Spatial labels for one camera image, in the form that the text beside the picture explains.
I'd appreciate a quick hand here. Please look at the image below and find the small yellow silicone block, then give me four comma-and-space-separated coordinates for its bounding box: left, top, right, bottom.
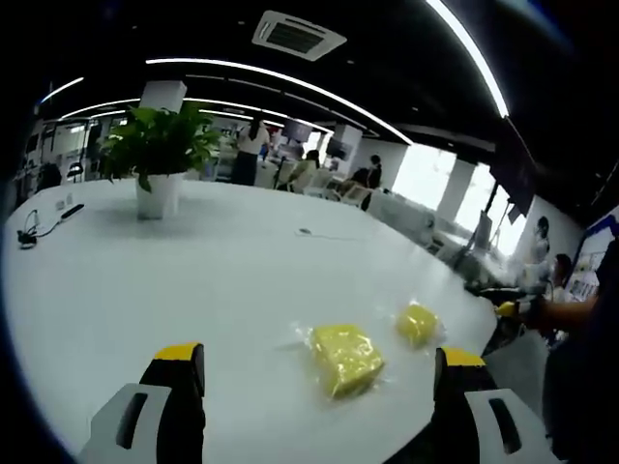
394, 302, 445, 351

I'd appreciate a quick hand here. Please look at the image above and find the small grey plug with cable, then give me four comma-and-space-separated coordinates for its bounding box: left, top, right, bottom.
295, 227, 376, 242

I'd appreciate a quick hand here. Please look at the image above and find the black wall-mounted screen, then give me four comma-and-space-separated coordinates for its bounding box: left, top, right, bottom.
486, 117, 537, 219

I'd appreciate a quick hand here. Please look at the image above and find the person's dark clothing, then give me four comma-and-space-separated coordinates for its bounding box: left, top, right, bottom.
540, 250, 619, 464

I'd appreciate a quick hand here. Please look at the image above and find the wall poster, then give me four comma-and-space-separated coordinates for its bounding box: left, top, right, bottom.
570, 205, 619, 304

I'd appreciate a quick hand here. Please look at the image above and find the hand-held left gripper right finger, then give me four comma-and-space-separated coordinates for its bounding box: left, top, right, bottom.
386, 346, 562, 464

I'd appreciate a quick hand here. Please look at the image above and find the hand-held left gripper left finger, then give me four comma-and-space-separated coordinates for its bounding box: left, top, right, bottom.
76, 341, 207, 464

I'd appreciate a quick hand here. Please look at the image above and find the curved ceiling light strip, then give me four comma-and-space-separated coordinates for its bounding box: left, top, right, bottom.
144, 57, 415, 145

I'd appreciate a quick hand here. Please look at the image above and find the black cable with plug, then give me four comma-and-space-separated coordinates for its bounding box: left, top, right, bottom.
16, 209, 65, 249

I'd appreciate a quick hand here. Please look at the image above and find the ceiling air conditioner vent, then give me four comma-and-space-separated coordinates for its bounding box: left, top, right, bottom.
251, 10, 348, 63

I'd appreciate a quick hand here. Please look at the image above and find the long ceiling light strip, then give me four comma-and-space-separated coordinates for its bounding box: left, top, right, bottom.
426, 0, 511, 119

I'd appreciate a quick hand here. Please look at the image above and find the large yellow silicone block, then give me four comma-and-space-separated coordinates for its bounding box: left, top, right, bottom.
276, 323, 388, 402

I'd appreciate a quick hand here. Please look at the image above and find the white office chair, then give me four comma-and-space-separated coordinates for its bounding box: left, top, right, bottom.
333, 183, 376, 212

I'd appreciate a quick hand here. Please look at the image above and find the green potted plant white pot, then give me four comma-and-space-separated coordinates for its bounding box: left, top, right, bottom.
96, 102, 227, 221

